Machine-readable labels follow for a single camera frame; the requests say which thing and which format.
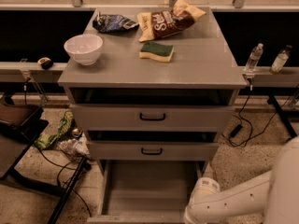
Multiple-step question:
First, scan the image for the grey bottom drawer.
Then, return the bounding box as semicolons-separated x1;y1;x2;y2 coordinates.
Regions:
87;161;204;224

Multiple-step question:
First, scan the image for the grey drawer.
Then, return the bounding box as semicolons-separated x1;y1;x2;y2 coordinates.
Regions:
87;161;204;224
88;141;219;161
71;105;235;133

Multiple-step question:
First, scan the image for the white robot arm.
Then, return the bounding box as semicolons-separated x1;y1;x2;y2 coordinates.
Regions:
184;137;299;224

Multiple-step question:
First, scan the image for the grey drawer cabinet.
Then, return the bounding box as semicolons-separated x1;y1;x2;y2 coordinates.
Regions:
59;10;246;170

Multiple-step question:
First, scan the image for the grey top drawer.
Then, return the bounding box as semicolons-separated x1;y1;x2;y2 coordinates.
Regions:
71;105;235;133

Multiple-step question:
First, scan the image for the grey middle drawer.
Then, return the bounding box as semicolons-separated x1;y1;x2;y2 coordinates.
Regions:
88;141;219;161

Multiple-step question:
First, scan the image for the green yellow sponge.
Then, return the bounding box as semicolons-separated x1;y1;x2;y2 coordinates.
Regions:
139;41;174;63

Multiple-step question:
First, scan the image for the crumpled clear plastic wrap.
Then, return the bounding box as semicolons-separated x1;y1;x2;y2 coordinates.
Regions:
58;137;90;158

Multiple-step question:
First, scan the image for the white bowl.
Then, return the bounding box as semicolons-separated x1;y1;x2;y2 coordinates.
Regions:
64;34;104;65

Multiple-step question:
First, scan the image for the blue crumpled chip bag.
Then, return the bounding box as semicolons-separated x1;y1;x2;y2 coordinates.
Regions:
93;13;139;33

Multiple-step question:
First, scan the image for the brown chip bag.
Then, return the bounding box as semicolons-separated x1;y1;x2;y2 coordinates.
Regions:
137;0;206;42

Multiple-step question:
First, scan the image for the black yellow tape measure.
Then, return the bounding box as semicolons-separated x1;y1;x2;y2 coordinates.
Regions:
37;57;53;70

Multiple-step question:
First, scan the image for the green snack bag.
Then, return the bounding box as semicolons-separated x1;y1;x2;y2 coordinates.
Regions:
34;110;74;150

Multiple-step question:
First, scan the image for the clear water bottle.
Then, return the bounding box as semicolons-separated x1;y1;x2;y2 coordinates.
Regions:
245;43;263;72

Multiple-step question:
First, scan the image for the dark capped bottle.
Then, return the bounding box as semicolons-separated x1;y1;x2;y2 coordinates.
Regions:
270;45;292;75

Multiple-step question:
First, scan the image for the black side table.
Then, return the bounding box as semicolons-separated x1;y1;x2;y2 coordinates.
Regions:
0;95;87;224

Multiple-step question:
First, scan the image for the black stand leg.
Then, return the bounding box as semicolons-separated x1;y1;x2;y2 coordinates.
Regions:
267;93;299;138

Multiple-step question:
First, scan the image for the black power adapter cable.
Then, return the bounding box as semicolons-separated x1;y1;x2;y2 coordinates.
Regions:
221;77;299;148

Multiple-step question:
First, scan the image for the black floor cable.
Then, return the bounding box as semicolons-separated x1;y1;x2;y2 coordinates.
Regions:
31;142;93;218

